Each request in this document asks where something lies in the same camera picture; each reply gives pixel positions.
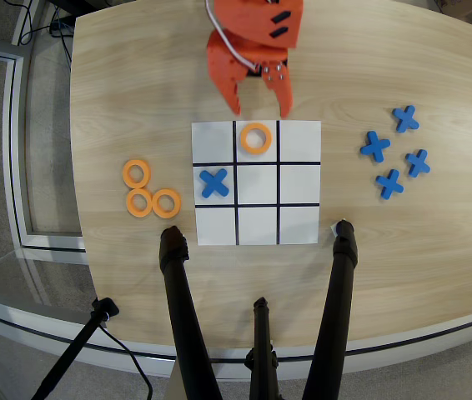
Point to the white tape piece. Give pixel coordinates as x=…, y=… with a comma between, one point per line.
x=333, y=229

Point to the white metal floor frame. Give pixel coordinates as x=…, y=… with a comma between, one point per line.
x=13, y=125

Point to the blue cross piece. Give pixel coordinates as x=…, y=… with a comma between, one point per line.
x=390, y=183
x=406, y=118
x=375, y=146
x=214, y=183
x=418, y=163

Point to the black tripod leg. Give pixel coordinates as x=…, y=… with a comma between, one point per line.
x=336, y=300
x=262, y=346
x=182, y=300

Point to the white tic-tac-toe grid sheet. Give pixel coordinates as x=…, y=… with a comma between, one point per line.
x=257, y=183

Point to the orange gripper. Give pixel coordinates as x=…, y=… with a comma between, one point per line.
x=224, y=62

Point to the black stand pole with clamp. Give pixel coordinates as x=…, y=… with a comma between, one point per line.
x=77, y=341

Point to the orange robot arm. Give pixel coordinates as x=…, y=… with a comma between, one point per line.
x=252, y=21

